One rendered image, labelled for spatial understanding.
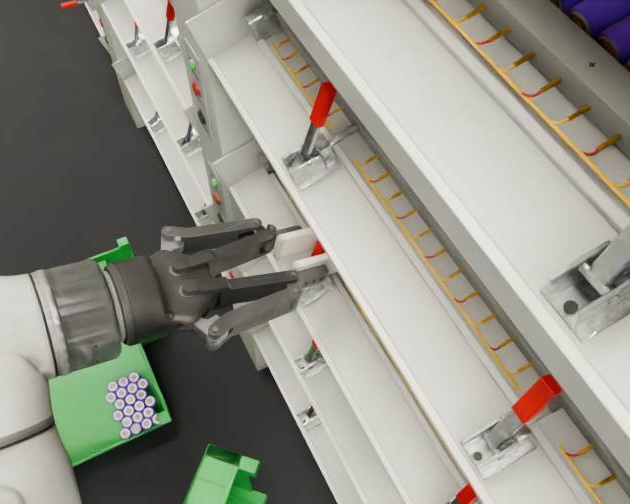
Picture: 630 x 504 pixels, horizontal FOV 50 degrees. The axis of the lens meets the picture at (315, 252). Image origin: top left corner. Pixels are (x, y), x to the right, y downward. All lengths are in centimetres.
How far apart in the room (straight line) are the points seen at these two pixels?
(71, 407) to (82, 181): 56
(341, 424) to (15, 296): 46
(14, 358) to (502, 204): 38
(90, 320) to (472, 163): 35
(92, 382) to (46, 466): 71
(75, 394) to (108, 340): 71
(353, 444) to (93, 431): 56
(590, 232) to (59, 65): 171
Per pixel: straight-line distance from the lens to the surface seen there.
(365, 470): 86
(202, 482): 103
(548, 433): 48
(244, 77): 67
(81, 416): 129
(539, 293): 31
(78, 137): 172
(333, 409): 89
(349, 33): 40
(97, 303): 58
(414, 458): 67
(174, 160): 140
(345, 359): 70
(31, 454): 58
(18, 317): 57
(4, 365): 56
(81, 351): 58
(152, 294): 59
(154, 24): 107
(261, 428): 125
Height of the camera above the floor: 118
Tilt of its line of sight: 56 degrees down
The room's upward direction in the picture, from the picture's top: straight up
